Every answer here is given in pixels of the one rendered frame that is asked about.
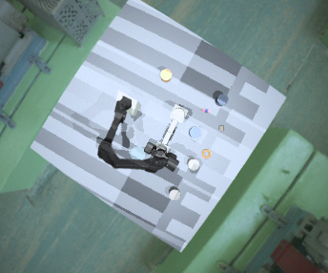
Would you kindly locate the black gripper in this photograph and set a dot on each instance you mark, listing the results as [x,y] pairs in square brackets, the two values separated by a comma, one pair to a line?
[149,148]

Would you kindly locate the white round dish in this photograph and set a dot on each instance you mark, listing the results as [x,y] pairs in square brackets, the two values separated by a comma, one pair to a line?
[137,152]

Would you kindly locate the white balance beam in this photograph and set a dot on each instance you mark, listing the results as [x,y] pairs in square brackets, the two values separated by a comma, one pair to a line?
[171,128]

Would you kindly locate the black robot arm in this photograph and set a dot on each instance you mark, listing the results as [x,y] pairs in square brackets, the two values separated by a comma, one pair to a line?
[107,153]

